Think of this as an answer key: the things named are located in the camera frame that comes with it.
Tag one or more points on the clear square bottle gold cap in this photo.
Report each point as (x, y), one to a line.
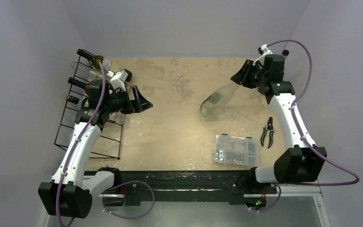
(117, 118)

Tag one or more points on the dark green labelled wine bottle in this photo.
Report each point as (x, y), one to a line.
(97, 59)

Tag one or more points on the tall clear glass bottle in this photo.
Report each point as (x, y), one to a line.
(218, 99)

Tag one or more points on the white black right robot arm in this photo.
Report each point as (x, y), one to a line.
(300, 163)

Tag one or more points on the black handled pliers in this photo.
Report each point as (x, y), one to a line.
(268, 128)

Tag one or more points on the black wire wine rack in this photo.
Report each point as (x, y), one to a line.
(90, 119)

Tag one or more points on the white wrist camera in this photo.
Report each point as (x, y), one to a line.
(119, 79)
(263, 51)

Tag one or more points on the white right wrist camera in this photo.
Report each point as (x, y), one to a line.
(263, 51)

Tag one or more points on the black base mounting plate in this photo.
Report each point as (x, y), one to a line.
(231, 186)

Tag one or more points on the dark open-neck wine bottle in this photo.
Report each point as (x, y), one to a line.
(81, 85)

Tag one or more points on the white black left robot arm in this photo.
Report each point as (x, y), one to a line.
(68, 194)

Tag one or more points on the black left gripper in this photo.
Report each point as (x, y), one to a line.
(140, 104)

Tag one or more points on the clear glass black-label bottle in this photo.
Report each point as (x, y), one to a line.
(96, 72)

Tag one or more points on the clear plastic screw box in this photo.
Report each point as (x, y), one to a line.
(236, 151)

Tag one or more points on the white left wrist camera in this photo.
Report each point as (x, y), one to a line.
(119, 79)

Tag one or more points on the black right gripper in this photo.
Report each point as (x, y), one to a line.
(247, 73)

